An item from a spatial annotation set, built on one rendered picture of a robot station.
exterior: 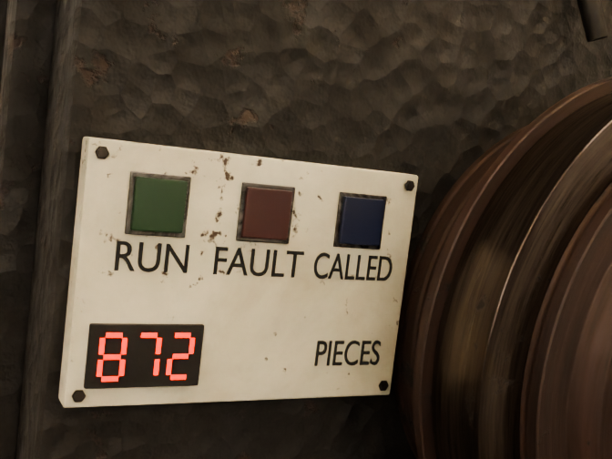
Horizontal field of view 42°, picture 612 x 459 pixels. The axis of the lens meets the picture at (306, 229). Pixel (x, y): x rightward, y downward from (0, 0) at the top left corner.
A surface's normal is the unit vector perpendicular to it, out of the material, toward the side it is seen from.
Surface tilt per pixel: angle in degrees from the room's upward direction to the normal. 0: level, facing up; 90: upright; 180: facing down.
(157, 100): 90
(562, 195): 90
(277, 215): 90
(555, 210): 90
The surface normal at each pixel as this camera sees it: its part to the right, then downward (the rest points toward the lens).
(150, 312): 0.46, 0.14
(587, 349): -0.55, -0.15
